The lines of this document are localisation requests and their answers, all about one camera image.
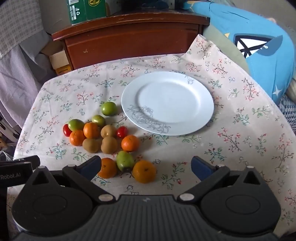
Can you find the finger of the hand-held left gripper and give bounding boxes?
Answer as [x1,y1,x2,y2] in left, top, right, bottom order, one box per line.
[13,155,41,171]

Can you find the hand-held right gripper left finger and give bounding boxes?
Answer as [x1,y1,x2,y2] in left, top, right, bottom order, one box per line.
[30,156,116,204]

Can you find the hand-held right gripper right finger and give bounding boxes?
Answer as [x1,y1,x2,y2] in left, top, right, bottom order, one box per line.
[177,156,264,203]

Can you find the brown kiwi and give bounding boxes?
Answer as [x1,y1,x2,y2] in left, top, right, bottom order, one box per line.
[100,136,118,154]
[83,138,101,153]

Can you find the orange tomato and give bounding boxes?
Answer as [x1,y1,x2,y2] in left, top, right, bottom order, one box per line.
[69,130,86,146]
[83,122,100,139]
[121,135,140,153]

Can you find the green jujube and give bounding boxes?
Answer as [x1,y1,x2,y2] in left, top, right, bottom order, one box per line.
[68,119,85,131]
[92,115,106,127]
[101,101,117,116]
[116,151,134,172]

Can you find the yellowish tomato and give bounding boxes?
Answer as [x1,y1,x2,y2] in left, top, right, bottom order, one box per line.
[100,125,117,138]

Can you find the large yellowish orange mandarin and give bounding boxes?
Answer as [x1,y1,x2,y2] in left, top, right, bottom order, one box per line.
[132,160,157,184]

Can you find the white plate with grey flowers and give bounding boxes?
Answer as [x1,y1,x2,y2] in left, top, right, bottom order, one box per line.
[121,71,215,136]

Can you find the clear plastic bag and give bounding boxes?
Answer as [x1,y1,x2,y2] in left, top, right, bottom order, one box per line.
[0,150,13,161]

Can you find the floral tablecloth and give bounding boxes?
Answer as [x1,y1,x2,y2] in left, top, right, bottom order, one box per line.
[6,34,296,234]

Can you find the purple striped cloth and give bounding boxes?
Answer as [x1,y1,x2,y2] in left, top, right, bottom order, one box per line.
[0,29,57,139]

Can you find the open cardboard box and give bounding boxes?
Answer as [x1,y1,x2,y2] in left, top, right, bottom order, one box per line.
[40,44,72,76]

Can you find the dark blue knit cloth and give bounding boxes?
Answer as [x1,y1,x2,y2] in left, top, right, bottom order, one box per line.
[277,95,296,135]

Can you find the grey-green pillow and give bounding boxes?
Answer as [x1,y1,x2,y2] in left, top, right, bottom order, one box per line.
[203,24,250,75]

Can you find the brown wooden nightstand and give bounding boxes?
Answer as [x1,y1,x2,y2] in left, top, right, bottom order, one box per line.
[51,10,211,71]

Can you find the white checked cloth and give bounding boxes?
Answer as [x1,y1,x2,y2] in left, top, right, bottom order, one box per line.
[0,0,45,58]

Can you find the green cardboard box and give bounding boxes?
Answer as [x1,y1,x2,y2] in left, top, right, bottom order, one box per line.
[67,0,109,25]

